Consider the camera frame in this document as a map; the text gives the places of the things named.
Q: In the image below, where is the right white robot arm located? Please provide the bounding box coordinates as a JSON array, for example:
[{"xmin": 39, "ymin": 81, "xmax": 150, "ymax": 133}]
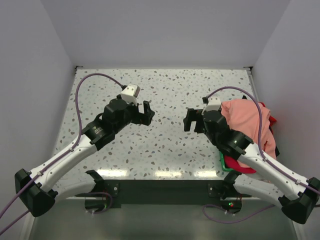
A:
[{"xmin": 183, "ymin": 108, "xmax": 320, "ymax": 224}]

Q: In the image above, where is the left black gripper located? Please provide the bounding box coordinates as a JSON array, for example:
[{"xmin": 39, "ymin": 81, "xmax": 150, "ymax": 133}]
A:
[{"xmin": 114, "ymin": 98, "xmax": 155, "ymax": 134}]

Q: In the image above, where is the black t shirt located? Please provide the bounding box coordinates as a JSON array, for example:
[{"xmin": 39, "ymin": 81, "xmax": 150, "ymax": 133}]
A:
[{"xmin": 236, "ymin": 99, "xmax": 280, "ymax": 159}]

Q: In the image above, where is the red t shirt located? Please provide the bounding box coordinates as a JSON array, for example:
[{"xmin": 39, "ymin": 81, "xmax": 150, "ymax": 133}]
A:
[{"xmin": 259, "ymin": 101, "xmax": 277, "ymax": 129}]

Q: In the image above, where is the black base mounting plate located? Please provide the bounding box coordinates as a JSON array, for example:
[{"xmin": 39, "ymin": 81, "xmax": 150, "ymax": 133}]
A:
[{"xmin": 83, "ymin": 170, "xmax": 245, "ymax": 214}]

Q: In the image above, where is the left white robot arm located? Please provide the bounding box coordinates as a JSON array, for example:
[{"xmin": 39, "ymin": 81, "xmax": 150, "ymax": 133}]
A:
[{"xmin": 14, "ymin": 97, "xmax": 155, "ymax": 217}]

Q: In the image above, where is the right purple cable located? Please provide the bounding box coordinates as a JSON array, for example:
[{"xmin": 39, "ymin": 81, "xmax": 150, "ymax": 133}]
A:
[{"xmin": 202, "ymin": 86, "xmax": 320, "ymax": 224}]

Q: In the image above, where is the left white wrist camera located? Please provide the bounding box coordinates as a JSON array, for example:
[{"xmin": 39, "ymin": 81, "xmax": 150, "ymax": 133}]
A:
[{"xmin": 120, "ymin": 84, "xmax": 141, "ymax": 106}]

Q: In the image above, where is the purple cable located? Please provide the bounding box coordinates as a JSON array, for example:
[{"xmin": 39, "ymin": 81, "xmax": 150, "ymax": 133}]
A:
[
  {"xmin": 202, "ymin": 86, "xmax": 320, "ymax": 224},
  {"xmin": 0, "ymin": 73, "xmax": 126, "ymax": 226}
]

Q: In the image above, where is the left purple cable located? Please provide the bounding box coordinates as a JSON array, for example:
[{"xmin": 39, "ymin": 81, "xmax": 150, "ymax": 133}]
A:
[{"xmin": 0, "ymin": 73, "xmax": 126, "ymax": 226}]

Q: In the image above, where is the magenta t shirt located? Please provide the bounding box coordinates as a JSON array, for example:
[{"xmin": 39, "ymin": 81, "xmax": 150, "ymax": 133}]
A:
[{"xmin": 223, "ymin": 155, "xmax": 256, "ymax": 174}]

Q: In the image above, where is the salmon pink t shirt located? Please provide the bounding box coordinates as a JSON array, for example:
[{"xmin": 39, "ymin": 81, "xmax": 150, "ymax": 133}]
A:
[{"xmin": 221, "ymin": 99, "xmax": 279, "ymax": 159}]

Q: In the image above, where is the green plastic bin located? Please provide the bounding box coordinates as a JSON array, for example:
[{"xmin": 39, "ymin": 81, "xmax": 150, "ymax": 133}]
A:
[{"xmin": 219, "ymin": 152, "xmax": 233, "ymax": 172}]

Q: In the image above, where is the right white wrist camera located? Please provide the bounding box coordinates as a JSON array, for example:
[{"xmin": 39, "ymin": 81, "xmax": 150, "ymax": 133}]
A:
[{"xmin": 202, "ymin": 96, "xmax": 221, "ymax": 114}]

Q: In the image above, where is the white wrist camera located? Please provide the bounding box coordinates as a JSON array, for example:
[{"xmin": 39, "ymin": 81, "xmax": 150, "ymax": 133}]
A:
[
  {"xmin": 120, "ymin": 84, "xmax": 141, "ymax": 106},
  {"xmin": 202, "ymin": 96, "xmax": 221, "ymax": 114}
]

